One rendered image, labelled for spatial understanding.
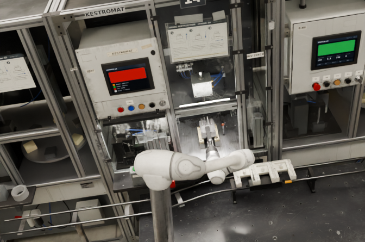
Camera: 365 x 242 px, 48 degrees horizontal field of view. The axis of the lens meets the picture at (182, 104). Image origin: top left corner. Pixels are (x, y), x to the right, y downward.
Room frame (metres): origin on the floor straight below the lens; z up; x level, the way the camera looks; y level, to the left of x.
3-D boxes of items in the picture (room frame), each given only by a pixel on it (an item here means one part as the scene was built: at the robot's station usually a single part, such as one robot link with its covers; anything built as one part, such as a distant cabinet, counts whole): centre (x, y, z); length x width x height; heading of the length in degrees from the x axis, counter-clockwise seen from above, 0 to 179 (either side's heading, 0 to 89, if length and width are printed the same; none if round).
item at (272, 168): (1.72, -0.42, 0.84); 0.36 x 0.14 x 0.10; 88
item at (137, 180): (1.79, 0.34, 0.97); 0.08 x 0.08 x 0.12; 88
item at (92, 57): (1.99, 0.28, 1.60); 0.42 x 0.29 x 0.46; 88
